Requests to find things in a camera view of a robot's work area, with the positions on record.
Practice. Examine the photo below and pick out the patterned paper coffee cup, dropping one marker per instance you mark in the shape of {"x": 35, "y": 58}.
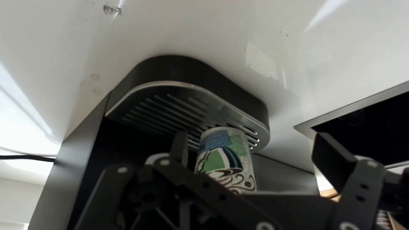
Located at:
{"x": 225, "y": 155}

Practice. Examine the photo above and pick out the black silver coffee maker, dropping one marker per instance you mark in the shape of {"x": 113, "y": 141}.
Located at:
{"x": 170, "y": 103}

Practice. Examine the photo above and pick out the steel framed counter opening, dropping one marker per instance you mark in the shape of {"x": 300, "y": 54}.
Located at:
{"x": 366, "y": 128}

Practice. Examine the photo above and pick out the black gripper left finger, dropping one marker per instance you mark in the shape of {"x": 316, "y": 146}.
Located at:
{"x": 123, "y": 200}

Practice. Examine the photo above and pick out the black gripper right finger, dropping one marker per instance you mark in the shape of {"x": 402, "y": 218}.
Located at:
{"x": 360, "y": 192}

